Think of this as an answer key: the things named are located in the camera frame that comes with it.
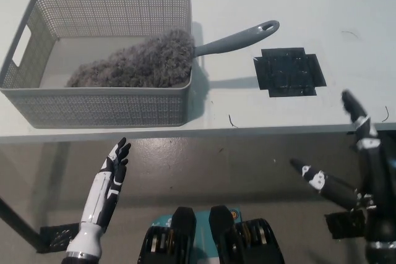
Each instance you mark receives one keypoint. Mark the black metal table leg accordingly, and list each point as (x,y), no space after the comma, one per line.
(18,220)

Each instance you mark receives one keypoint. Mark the black tape patch on desk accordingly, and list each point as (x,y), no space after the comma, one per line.
(287,72)

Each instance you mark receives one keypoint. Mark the black robot body teal tops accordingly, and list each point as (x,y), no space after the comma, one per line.
(222,239)

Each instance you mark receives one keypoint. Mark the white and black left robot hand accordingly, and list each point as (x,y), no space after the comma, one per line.
(99,196)

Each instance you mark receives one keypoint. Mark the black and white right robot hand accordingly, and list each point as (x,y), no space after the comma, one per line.
(379,183)

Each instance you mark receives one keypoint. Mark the thin black thread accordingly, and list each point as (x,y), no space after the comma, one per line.
(230,120)

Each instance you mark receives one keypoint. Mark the grey perforated plastic basket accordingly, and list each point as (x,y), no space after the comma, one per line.
(92,106)

